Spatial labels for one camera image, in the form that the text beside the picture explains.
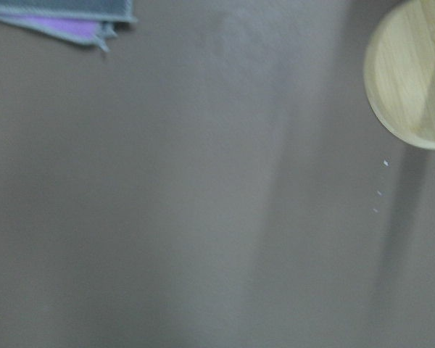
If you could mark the folded grey purple cloth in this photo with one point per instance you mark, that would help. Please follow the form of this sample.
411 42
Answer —
86 23

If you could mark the wooden stand with round base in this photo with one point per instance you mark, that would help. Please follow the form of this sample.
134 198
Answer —
399 72

